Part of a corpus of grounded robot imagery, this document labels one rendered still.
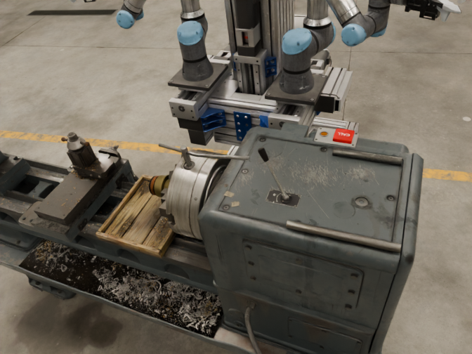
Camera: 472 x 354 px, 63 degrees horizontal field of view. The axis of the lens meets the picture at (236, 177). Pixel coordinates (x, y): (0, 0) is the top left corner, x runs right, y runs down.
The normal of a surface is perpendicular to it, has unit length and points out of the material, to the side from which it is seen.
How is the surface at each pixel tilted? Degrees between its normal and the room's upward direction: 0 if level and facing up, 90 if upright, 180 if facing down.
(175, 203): 57
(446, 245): 0
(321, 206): 0
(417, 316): 0
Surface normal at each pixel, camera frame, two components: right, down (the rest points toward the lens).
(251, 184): -0.11, -0.72
